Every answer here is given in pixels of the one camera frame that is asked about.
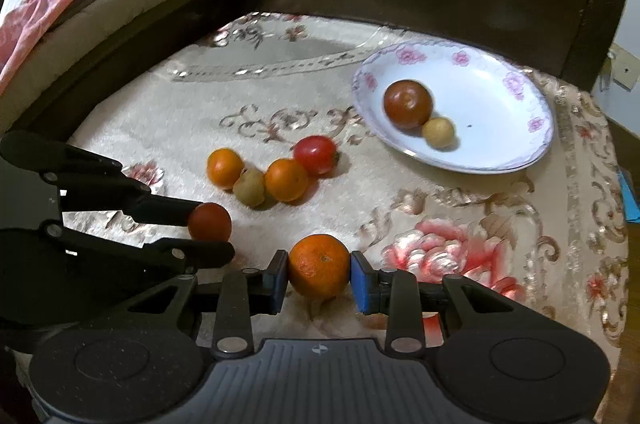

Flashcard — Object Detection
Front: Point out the white floral plate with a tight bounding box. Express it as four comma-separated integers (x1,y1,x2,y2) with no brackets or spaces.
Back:
351,38,556,175

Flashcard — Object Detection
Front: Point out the dark wooden bed frame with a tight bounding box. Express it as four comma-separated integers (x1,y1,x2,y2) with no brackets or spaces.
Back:
0,0,248,142

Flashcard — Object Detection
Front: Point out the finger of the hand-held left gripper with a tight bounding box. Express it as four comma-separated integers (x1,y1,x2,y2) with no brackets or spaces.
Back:
42,220,236,275
0,131,202,227

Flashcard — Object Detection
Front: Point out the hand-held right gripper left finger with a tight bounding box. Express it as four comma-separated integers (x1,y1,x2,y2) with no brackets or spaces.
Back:
117,250,290,357

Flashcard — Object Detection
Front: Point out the large orange mandarin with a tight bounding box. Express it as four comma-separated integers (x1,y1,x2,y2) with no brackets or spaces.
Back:
287,234,352,301

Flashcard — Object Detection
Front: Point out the white wall outlet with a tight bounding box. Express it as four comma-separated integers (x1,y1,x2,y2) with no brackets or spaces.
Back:
606,44,640,92

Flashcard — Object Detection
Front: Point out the small red tomato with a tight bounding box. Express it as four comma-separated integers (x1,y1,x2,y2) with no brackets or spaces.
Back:
188,202,233,242

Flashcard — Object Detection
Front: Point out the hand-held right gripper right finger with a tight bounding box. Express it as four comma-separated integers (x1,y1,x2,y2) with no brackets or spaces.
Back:
350,250,551,355

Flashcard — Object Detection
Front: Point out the small yellow round fruit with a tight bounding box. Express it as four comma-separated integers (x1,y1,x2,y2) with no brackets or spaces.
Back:
421,117,456,149

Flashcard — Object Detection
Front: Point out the pink blanket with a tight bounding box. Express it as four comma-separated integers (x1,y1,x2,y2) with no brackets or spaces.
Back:
0,0,166,97

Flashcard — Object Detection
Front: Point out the small orange mandarin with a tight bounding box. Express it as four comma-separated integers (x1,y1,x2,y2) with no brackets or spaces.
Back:
207,148,245,190
264,158,310,203

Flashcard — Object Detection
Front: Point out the blue paper sheet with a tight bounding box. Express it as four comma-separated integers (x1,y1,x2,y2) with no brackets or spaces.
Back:
617,169,640,225

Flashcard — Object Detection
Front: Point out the green-brown round fruit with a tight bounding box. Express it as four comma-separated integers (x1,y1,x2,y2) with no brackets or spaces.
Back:
232,168,266,207

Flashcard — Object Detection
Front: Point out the large dark red tomato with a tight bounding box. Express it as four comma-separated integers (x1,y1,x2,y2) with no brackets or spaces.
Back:
383,80,434,129

